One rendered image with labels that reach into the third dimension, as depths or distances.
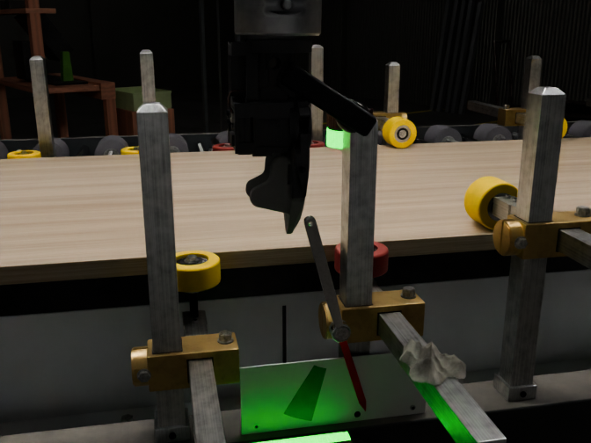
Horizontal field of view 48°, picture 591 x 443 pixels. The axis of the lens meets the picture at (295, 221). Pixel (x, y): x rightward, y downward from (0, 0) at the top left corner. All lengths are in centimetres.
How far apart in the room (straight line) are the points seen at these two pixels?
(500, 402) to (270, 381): 35
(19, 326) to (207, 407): 43
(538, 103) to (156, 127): 48
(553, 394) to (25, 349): 80
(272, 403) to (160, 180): 33
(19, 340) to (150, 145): 45
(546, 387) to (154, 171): 66
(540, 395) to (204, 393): 51
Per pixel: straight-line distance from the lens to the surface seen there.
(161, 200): 79
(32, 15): 526
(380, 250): 97
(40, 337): 110
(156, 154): 77
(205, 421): 74
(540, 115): 90
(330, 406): 93
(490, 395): 104
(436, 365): 75
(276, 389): 89
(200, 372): 83
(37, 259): 102
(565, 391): 109
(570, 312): 131
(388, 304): 88
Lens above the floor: 123
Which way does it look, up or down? 17 degrees down
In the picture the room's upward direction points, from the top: straight up
